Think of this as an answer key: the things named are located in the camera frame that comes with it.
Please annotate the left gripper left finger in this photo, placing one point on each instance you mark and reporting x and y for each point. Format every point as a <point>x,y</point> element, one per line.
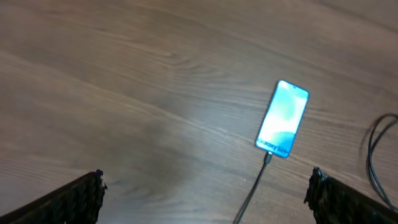
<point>77,202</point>

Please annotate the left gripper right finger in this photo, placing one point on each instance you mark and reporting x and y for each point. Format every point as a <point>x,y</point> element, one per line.
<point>335,202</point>

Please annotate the blue Galaxy smartphone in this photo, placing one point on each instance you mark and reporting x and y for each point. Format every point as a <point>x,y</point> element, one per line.
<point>282,119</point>

